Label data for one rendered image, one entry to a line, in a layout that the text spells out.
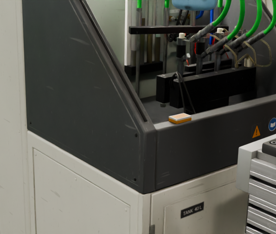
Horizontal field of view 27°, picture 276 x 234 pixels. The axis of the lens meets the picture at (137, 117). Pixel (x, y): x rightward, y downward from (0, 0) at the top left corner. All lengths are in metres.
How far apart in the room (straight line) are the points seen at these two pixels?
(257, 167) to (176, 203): 0.40
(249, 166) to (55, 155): 0.73
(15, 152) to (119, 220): 0.57
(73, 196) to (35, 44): 0.45
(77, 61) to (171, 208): 0.45
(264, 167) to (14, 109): 0.99
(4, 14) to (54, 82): 0.33
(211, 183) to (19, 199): 0.73
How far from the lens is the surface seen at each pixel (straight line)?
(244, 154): 1.17
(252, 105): 1.61
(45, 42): 1.66
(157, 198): 1.45
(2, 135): 2.03
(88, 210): 1.64
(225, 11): 1.59
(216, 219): 1.64
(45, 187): 1.83
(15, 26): 1.82
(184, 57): 1.71
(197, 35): 1.66
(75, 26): 1.52
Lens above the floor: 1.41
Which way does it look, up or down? 18 degrees down
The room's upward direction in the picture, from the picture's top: 1 degrees clockwise
